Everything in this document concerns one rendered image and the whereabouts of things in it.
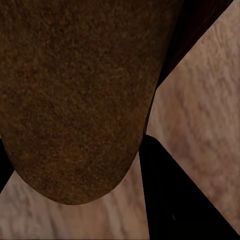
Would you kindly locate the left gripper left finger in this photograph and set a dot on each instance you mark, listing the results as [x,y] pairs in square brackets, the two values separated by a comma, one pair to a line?
[6,168]

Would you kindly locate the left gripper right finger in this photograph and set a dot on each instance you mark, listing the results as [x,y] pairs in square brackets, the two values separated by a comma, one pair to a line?
[175,206]

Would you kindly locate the sandal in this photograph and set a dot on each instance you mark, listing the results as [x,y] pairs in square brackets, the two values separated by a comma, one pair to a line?
[77,83]

